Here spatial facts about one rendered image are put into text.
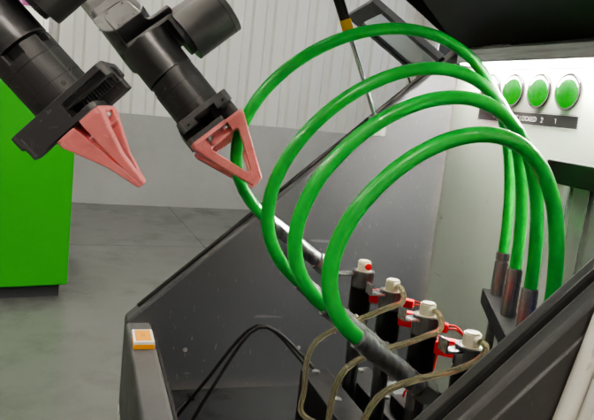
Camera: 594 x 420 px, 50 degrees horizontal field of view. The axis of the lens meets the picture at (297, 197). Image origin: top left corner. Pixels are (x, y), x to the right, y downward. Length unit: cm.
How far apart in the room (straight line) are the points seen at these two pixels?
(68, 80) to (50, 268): 358
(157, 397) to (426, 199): 60
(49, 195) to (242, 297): 301
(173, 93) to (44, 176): 331
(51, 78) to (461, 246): 76
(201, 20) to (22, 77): 23
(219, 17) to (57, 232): 341
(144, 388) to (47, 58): 45
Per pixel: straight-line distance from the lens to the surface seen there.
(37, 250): 410
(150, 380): 89
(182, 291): 108
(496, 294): 91
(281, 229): 75
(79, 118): 57
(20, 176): 400
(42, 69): 59
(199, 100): 72
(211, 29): 74
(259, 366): 116
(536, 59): 97
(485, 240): 108
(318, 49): 75
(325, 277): 52
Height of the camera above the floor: 133
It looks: 8 degrees down
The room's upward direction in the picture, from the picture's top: 6 degrees clockwise
